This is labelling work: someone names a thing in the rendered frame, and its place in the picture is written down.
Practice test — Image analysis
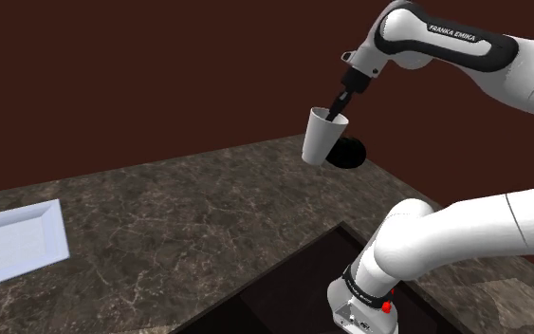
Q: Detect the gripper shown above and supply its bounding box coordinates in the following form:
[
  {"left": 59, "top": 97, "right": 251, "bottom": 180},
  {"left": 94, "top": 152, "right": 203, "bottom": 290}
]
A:
[{"left": 325, "top": 66, "right": 373, "bottom": 122}]

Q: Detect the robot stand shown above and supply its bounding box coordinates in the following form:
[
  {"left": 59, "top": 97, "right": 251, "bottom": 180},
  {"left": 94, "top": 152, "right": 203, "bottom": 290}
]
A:
[{"left": 168, "top": 221, "right": 463, "bottom": 334}]

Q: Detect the white cup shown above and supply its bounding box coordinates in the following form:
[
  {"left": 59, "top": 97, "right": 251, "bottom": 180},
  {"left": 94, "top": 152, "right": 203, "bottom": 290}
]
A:
[{"left": 301, "top": 106, "right": 350, "bottom": 167}]

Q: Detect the white rectangular tray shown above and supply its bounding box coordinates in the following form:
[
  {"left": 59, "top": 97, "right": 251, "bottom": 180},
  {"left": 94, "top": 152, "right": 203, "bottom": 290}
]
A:
[{"left": 0, "top": 198, "right": 71, "bottom": 294}]

